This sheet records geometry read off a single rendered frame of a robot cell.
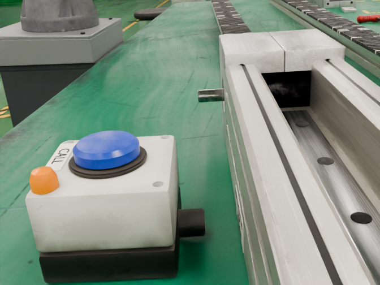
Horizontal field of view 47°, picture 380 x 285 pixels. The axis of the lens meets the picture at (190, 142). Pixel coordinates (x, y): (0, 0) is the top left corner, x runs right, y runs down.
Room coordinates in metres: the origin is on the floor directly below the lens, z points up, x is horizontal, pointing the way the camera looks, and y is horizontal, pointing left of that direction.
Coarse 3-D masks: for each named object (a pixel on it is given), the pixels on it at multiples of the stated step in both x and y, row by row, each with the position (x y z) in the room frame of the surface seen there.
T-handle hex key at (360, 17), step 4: (360, 16) 1.00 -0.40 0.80; (364, 16) 1.00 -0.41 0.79; (368, 16) 1.00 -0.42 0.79; (372, 16) 1.00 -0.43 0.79; (376, 16) 1.00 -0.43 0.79; (360, 20) 1.00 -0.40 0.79; (364, 20) 1.00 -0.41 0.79; (368, 20) 1.00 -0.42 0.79; (372, 20) 1.00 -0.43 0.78; (376, 20) 1.00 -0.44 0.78
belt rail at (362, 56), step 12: (276, 0) 1.38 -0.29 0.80; (288, 12) 1.19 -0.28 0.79; (300, 12) 1.05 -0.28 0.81; (312, 24) 0.96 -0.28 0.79; (336, 36) 0.77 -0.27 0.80; (348, 48) 0.72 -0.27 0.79; (360, 48) 0.65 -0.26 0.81; (360, 60) 0.65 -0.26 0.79; (372, 60) 0.60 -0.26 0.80; (372, 72) 0.60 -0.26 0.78
